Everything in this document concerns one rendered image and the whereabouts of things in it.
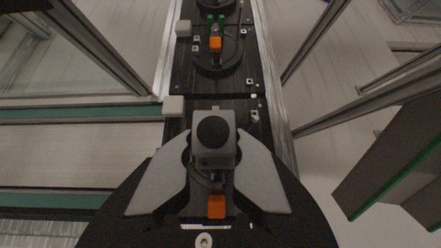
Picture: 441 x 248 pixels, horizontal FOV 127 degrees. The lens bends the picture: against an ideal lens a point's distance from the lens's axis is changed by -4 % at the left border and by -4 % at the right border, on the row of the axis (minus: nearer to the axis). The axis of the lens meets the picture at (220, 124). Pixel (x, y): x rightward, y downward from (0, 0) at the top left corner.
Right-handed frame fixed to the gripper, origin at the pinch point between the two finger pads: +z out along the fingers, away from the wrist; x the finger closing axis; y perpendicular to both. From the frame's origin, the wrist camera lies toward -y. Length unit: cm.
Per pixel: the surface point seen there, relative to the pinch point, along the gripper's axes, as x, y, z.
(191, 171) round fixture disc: -4.8, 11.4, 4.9
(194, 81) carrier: -5.7, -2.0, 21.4
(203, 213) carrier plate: -2.7, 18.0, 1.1
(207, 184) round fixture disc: -1.8, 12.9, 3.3
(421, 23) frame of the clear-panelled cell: 98, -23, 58
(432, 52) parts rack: 52, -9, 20
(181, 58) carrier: -9.5, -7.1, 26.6
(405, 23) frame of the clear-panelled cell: 90, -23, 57
